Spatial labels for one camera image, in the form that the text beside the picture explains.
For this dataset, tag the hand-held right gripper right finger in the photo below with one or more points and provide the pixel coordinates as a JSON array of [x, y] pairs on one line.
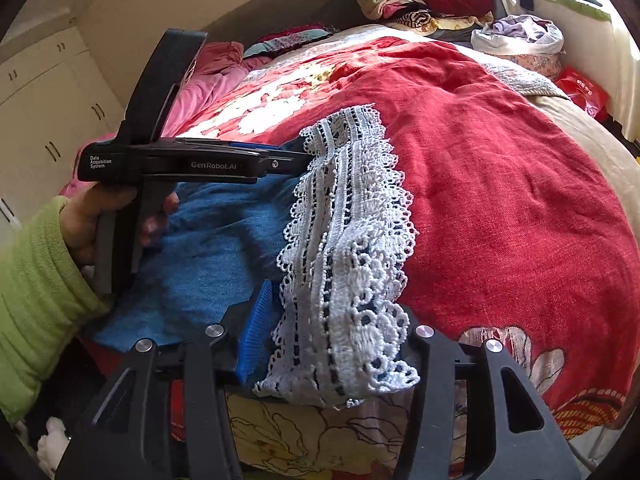
[[430, 355]]

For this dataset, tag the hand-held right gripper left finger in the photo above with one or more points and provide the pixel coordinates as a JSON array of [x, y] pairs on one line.
[[254, 325]]

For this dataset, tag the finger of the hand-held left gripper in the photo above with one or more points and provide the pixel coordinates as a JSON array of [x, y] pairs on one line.
[[255, 147], [287, 164]]

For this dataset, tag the blue pants with lace trim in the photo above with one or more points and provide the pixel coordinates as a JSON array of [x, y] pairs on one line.
[[350, 260]]

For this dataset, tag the person's left forearm green sleeve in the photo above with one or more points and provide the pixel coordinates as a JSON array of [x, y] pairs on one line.
[[35, 300]]

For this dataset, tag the person's left hand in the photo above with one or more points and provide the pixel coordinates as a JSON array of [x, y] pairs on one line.
[[82, 220]]

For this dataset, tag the pink duvet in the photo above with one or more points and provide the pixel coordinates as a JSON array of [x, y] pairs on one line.
[[220, 70]]

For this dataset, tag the teal and maroon pillow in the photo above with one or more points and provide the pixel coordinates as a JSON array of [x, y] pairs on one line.
[[290, 40]]

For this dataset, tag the cream wardrobe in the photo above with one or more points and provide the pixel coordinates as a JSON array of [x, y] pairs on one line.
[[45, 110]]

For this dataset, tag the dark grey headboard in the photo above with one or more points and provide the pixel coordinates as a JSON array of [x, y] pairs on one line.
[[300, 5]]

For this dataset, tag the red floral bedspread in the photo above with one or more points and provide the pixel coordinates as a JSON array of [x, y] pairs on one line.
[[500, 185]]

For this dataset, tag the white cloth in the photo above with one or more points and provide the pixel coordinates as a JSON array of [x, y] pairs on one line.
[[52, 442]]

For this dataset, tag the white bag of clothes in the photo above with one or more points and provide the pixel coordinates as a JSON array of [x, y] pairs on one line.
[[520, 35]]

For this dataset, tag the floral basket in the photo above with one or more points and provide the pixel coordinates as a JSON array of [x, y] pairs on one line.
[[537, 65]]

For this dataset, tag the red packet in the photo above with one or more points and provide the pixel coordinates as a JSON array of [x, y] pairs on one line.
[[582, 92]]

